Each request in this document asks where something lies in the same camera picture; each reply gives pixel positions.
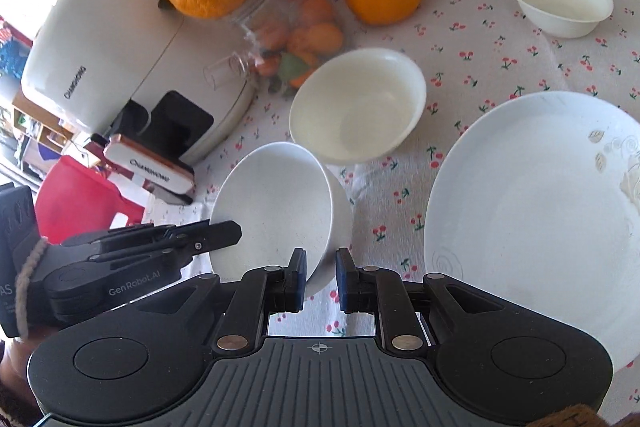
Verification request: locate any air fryer drawer handle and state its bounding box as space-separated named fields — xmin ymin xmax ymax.
xmin=90 ymin=133 xmax=197 ymax=206

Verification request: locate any glass jar of small oranges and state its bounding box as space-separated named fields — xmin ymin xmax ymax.
xmin=204 ymin=0 xmax=347 ymax=98

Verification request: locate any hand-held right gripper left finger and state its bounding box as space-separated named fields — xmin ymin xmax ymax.
xmin=136 ymin=248 xmax=308 ymax=353

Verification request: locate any white bowl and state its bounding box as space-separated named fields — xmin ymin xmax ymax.
xmin=209 ymin=142 xmax=354 ymax=296

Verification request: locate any person's left forearm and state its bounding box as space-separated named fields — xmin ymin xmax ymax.
xmin=0 ymin=336 xmax=47 ymax=427

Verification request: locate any beige braided cord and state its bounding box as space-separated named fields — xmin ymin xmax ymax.
xmin=14 ymin=236 xmax=50 ymax=338

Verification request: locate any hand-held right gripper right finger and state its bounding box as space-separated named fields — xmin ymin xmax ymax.
xmin=334 ymin=248 xmax=507 ymax=353

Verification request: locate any white air fryer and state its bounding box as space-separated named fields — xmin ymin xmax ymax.
xmin=20 ymin=0 xmax=259 ymax=168

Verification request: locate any red plastic stool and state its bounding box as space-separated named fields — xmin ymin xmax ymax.
xmin=35 ymin=155 xmax=144 ymax=246

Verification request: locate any white plate with floral print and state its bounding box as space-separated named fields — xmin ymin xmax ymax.
xmin=423 ymin=91 xmax=640 ymax=371

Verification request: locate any cherry print tablecloth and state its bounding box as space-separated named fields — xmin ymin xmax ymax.
xmin=142 ymin=0 xmax=640 ymax=373

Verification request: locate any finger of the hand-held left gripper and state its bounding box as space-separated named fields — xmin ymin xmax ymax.
xmin=62 ymin=220 xmax=243 ymax=264

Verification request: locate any wide cream bowl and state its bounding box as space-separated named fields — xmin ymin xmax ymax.
xmin=289 ymin=48 xmax=427 ymax=166

